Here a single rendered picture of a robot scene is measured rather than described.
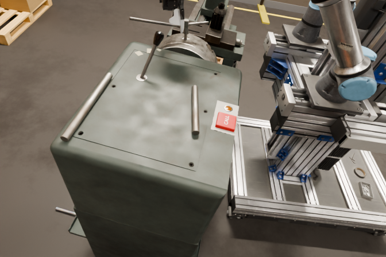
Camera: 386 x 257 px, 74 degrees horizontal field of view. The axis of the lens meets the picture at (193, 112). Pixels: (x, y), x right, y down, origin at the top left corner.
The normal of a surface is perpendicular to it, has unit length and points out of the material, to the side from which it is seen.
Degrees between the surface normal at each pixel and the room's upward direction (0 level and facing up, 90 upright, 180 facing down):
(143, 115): 0
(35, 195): 0
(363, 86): 96
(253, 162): 0
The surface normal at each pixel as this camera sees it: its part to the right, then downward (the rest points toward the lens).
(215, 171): 0.15, -0.68
